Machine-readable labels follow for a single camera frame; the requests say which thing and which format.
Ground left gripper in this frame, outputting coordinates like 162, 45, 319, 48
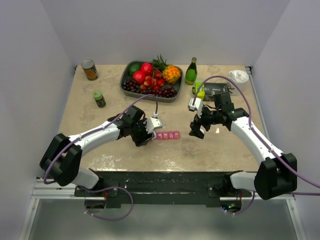
130, 118, 155, 147

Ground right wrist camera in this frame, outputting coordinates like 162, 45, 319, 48
187, 97, 203, 118

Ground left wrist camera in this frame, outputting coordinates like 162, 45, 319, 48
145, 117, 163, 133

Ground tin can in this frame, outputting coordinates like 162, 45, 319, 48
81, 59, 99, 81

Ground lower purple cable loop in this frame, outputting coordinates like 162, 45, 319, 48
84, 186, 135, 221

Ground red pomegranate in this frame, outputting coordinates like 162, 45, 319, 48
140, 62, 154, 76

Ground green glass bottle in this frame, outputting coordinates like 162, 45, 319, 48
185, 57, 198, 85

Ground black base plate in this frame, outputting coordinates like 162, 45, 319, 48
74, 171, 252, 208

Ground grey fruit tray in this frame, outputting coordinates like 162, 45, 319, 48
120, 60, 184, 103

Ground dark grapes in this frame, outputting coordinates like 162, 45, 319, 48
120, 78, 180, 99

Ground green-lidded spice jar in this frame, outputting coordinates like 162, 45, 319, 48
92, 90, 106, 108

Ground black and green box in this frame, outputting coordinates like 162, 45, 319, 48
197, 82, 229, 102

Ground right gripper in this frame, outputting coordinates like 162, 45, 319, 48
189, 105, 222, 139

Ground green lime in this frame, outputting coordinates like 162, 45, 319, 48
128, 64, 141, 76

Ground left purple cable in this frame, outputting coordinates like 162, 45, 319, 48
43, 94, 160, 185

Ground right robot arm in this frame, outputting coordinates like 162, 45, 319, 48
188, 93, 298, 200

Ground pineapple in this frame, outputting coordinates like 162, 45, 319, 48
152, 54, 182, 85

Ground pink weekly pill organizer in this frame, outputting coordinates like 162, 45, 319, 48
156, 131, 180, 140

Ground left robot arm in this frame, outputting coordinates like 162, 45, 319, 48
39, 106, 163, 196

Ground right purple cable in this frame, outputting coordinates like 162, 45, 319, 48
192, 75, 320, 196

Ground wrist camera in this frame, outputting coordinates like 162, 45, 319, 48
145, 117, 163, 133
187, 97, 203, 118

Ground red apple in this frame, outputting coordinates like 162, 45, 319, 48
132, 70, 146, 85

